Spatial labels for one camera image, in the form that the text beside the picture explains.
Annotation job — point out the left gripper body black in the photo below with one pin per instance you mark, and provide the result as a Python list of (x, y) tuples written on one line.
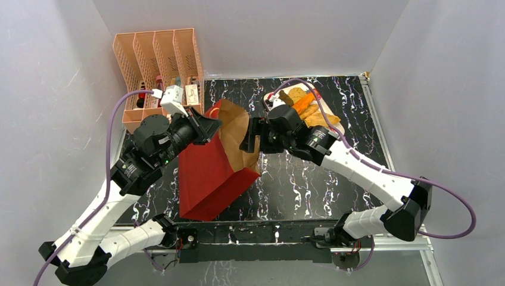
[(187, 130)]

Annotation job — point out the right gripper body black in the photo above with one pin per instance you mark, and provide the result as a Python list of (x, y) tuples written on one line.
[(254, 134)]

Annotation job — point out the oval yellow fake bread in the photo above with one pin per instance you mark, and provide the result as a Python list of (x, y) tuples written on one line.
[(318, 119)]

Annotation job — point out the long yellow fake bread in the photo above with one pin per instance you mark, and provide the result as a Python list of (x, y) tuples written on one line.
[(312, 108)]

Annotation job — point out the round yellow fake bread slice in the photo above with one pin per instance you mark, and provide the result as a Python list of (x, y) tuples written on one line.
[(296, 94)]

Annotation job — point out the red brown paper bag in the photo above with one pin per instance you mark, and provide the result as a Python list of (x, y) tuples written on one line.
[(214, 175)]

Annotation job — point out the brown twisted fake bread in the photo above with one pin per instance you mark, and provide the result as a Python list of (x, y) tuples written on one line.
[(283, 96)]

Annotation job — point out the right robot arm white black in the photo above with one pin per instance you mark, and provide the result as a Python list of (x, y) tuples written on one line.
[(405, 202)]

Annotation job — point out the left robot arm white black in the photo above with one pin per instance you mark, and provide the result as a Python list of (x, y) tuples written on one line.
[(84, 254)]

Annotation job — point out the strawberry print cutting board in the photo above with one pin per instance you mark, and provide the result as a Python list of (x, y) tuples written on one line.
[(323, 107)]

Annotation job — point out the red dark bottle in organizer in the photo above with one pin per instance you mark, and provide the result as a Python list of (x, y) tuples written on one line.
[(140, 101)]

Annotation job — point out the white card box in organizer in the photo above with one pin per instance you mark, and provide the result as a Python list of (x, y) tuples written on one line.
[(192, 94)]

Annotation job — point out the pink brown bottle in organizer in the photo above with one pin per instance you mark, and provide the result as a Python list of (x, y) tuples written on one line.
[(158, 90)]

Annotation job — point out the pink plastic file organizer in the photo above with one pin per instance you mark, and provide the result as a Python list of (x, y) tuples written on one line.
[(142, 56)]

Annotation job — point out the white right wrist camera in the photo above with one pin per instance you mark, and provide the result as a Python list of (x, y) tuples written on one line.
[(276, 102)]

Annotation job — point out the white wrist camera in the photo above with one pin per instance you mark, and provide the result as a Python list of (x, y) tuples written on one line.
[(171, 100), (276, 102)]

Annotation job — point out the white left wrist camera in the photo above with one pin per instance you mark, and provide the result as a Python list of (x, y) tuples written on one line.
[(171, 100)]

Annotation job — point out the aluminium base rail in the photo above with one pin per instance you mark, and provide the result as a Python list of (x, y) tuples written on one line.
[(292, 233)]

